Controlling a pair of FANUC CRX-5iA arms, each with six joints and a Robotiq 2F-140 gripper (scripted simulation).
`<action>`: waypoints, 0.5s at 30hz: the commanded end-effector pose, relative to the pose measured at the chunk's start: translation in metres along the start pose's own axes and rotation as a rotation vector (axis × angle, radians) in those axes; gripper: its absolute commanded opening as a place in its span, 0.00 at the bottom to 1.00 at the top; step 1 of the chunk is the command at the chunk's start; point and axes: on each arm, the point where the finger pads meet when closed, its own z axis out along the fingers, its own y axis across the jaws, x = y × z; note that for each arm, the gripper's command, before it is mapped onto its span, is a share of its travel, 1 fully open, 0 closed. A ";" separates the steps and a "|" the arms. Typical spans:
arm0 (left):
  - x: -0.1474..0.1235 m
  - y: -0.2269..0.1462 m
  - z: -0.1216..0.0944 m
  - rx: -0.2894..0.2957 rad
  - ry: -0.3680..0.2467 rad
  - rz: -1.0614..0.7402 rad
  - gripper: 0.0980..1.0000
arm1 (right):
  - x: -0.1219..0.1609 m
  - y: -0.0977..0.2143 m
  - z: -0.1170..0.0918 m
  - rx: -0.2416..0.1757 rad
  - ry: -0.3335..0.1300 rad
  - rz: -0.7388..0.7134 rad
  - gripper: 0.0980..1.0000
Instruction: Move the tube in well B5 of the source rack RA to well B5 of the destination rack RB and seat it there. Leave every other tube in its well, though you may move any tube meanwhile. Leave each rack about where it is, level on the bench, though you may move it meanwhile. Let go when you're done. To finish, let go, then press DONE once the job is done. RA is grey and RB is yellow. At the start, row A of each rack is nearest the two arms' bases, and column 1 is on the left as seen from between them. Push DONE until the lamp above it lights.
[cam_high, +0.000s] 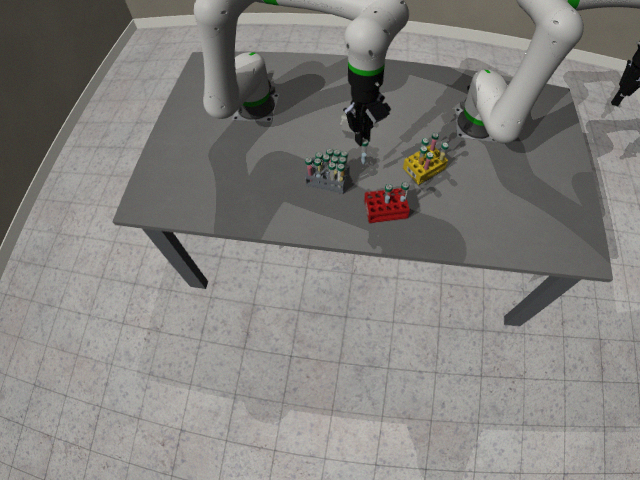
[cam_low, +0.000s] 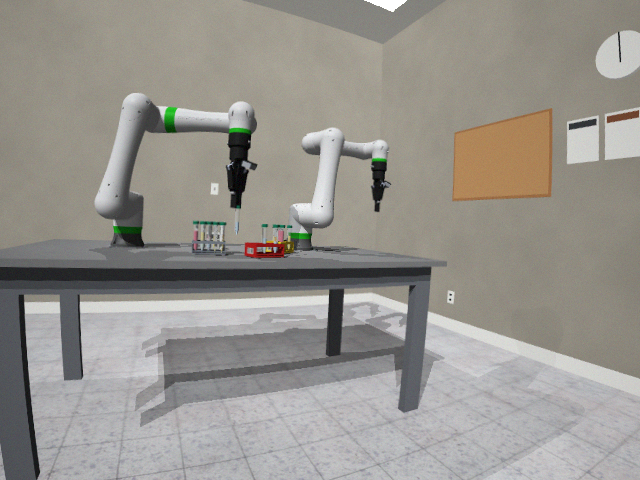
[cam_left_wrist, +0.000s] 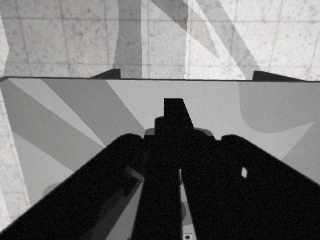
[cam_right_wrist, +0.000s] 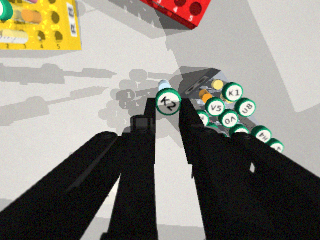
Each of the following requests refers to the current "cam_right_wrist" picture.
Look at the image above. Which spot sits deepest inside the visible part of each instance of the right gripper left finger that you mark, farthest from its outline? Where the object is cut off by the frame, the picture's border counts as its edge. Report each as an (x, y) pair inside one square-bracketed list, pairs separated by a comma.
[(63, 203)]

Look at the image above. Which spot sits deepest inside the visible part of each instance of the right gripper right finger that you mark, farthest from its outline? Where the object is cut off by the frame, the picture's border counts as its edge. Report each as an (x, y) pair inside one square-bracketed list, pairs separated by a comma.
[(283, 193)]

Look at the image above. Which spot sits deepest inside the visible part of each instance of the red rack with round wells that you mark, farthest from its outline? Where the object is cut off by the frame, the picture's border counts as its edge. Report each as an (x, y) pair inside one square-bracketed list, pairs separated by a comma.
[(185, 9)]

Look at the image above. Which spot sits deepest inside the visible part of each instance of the yellow tube rack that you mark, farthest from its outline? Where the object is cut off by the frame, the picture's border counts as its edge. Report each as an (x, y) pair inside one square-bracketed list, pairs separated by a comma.
[(64, 23)]

